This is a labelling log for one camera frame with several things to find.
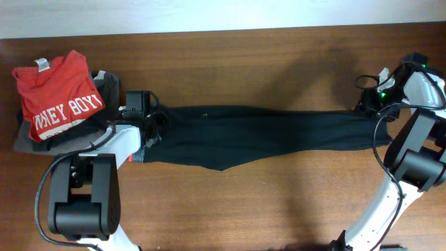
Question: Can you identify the black leggings red waistband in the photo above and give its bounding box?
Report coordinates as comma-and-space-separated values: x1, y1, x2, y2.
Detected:
131, 106, 392, 171

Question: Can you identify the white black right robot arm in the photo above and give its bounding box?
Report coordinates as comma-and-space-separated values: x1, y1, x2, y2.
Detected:
328, 64, 445, 250

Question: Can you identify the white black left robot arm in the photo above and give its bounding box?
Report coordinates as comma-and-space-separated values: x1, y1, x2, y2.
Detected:
45, 112, 169, 250

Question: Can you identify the red printed t-shirt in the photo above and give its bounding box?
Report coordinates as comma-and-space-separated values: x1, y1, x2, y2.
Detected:
12, 50, 106, 142

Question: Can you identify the grey folded garment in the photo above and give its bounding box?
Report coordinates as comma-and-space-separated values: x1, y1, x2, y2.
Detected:
13, 70, 122, 158

